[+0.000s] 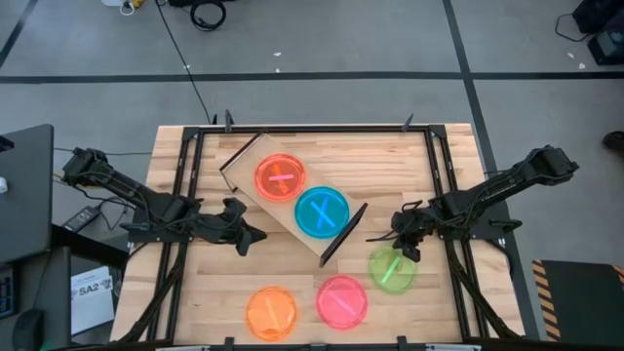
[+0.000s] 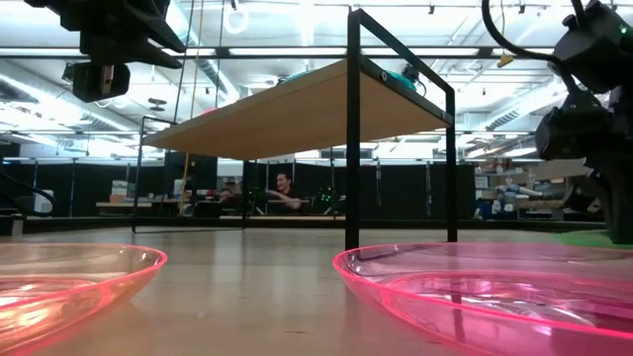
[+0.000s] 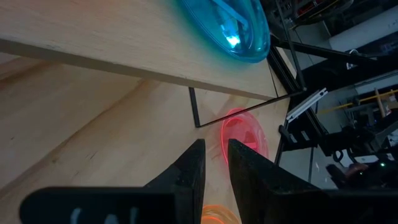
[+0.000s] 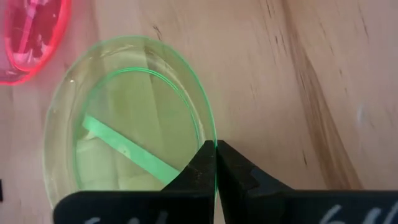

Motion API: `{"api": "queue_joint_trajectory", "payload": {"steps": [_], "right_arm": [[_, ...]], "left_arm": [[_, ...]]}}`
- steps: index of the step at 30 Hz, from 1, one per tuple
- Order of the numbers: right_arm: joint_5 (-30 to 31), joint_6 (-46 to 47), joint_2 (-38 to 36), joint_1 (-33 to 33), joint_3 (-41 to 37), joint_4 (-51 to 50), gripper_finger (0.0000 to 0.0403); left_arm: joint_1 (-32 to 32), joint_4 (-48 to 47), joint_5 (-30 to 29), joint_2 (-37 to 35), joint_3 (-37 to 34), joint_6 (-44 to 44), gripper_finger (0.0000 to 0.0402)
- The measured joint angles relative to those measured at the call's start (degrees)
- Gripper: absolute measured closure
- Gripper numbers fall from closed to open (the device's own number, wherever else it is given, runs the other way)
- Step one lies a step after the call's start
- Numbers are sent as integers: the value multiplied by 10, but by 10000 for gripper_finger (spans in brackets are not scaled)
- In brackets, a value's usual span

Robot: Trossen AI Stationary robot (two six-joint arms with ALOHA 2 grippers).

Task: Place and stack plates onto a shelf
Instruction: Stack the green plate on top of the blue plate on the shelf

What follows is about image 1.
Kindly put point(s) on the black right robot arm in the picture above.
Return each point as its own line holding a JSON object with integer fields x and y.
{"x": 512, "y": 178}

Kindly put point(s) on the transparent green plastic plate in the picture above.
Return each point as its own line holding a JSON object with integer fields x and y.
{"x": 387, "y": 275}

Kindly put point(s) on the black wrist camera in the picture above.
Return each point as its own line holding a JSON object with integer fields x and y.
{"x": 402, "y": 222}
{"x": 235, "y": 210}

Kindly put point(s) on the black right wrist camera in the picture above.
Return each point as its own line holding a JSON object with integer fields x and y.
{"x": 402, "y": 222}

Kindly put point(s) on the large black case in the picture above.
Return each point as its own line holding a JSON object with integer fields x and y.
{"x": 599, "y": 14}

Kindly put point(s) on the small black case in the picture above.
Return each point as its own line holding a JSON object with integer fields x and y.
{"x": 609, "y": 49}

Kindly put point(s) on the white cup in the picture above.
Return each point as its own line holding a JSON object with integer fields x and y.
{"x": 3, "y": 185}

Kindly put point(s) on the white printed paper sheet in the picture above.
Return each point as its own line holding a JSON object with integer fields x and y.
{"x": 92, "y": 307}

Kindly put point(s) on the black hazard striped mat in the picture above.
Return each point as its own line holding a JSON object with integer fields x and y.
{"x": 585, "y": 302}

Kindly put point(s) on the grey desk top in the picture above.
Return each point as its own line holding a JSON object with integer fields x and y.
{"x": 27, "y": 195}

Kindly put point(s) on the black power adapter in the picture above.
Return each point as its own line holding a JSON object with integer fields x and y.
{"x": 82, "y": 218}

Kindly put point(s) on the dark grey side table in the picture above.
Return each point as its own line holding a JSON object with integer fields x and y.
{"x": 44, "y": 292}

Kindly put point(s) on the transparent blue plastic plate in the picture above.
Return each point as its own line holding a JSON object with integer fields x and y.
{"x": 312, "y": 224}
{"x": 334, "y": 202}

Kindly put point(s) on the black computer mouse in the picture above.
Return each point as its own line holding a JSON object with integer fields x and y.
{"x": 28, "y": 331}

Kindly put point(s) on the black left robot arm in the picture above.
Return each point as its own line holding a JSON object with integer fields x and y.
{"x": 122, "y": 183}

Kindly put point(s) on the transparent orange plastic plate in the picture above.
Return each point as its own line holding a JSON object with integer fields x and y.
{"x": 268, "y": 187}
{"x": 271, "y": 313}

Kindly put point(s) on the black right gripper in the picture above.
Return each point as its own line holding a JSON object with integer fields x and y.
{"x": 425, "y": 219}

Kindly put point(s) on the person's shoe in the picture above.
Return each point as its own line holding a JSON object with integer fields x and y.
{"x": 615, "y": 141}

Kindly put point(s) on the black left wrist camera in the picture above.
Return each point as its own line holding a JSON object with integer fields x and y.
{"x": 235, "y": 210}

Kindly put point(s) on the white and yellow plug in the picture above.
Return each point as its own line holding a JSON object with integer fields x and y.
{"x": 132, "y": 4}

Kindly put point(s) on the black table clamp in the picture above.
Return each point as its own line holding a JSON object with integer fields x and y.
{"x": 228, "y": 122}
{"x": 407, "y": 123}
{"x": 228, "y": 344}
{"x": 402, "y": 343}

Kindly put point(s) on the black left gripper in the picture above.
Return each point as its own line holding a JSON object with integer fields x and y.
{"x": 214, "y": 228}

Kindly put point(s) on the black aluminium table frame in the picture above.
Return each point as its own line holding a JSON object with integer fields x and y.
{"x": 317, "y": 129}

